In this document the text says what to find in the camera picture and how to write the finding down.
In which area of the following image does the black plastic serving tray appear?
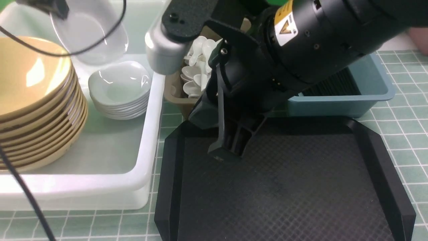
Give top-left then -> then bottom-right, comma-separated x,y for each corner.
154,116 -> 416,241

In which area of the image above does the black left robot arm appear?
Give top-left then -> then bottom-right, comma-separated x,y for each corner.
15,0 -> 69,20

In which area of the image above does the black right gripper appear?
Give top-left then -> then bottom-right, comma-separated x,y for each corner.
189,38 -> 291,160

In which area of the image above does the stack of white dishes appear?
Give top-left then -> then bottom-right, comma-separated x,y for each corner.
88,61 -> 152,120

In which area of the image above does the blue plastic chopstick bin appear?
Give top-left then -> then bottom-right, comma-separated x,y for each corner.
287,53 -> 395,118

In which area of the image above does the pink plastic bin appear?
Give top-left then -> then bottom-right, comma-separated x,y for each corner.
408,27 -> 428,56

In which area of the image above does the olive plastic spoon bin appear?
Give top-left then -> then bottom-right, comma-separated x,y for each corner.
164,18 -> 251,119

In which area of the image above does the pile of white spoons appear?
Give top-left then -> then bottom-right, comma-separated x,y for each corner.
180,36 -> 222,98

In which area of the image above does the white square sauce dish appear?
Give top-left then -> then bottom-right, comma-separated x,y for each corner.
50,0 -> 129,66

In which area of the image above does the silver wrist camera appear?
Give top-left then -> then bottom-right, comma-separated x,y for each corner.
145,0 -> 221,75

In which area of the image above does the bundle of black chopsticks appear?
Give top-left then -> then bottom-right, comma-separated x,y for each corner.
301,67 -> 361,96

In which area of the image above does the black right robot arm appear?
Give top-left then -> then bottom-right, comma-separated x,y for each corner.
189,0 -> 427,160

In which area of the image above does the stack of yellow bowls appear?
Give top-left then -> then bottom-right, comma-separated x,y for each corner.
0,37 -> 88,171

